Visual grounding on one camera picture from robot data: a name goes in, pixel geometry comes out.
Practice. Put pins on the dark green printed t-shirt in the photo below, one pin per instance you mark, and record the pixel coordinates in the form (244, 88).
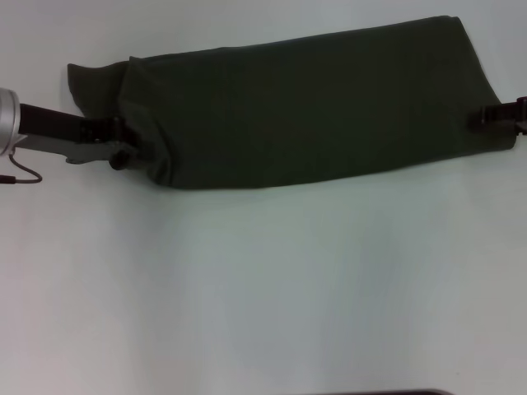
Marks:
(309, 111)

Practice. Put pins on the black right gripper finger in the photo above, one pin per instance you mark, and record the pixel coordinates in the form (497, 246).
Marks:
(500, 112)
(500, 127)

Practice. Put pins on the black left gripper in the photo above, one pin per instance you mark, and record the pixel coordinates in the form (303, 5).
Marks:
(53, 131)

